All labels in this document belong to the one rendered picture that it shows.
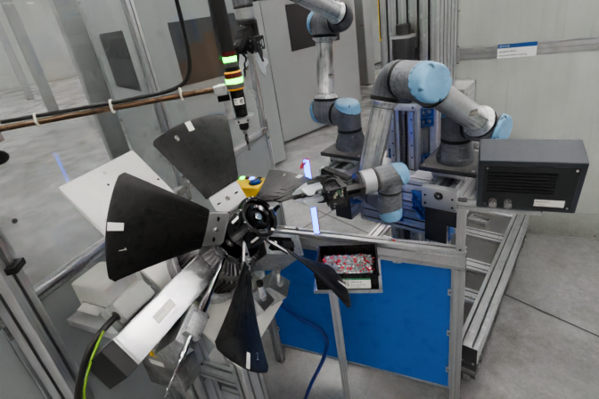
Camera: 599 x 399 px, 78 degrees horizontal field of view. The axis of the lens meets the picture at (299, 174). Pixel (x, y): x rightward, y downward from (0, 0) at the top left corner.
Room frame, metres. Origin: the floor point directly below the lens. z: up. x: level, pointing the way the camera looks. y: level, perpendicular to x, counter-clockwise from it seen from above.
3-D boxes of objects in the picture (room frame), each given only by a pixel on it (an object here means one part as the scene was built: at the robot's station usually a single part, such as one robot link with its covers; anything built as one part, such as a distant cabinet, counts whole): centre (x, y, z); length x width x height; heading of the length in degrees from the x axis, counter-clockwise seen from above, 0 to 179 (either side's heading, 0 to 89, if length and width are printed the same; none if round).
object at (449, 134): (1.38, -0.65, 1.20); 0.13 x 0.12 x 0.14; 27
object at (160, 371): (0.91, 0.52, 0.73); 0.15 x 0.09 x 0.22; 63
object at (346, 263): (1.06, -0.12, 0.84); 0.19 x 0.14 x 0.05; 78
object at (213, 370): (0.94, 0.38, 0.56); 0.19 x 0.04 x 0.04; 63
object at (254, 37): (1.55, 0.11, 1.62); 0.09 x 0.08 x 0.12; 153
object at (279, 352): (1.43, 0.26, 0.39); 0.04 x 0.04 x 0.78; 63
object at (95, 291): (1.05, 0.73, 0.92); 0.17 x 0.16 x 0.11; 63
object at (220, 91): (0.96, 0.13, 1.50); 0.09 x 0.07 x 0.10; 98
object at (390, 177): (1.05, -0.28, 1.17); 0.11 x 0.08 x 0.09; 100
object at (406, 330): (1.23, -0.13, 0.45); 0.82 x 0.02 x 0.66; 63
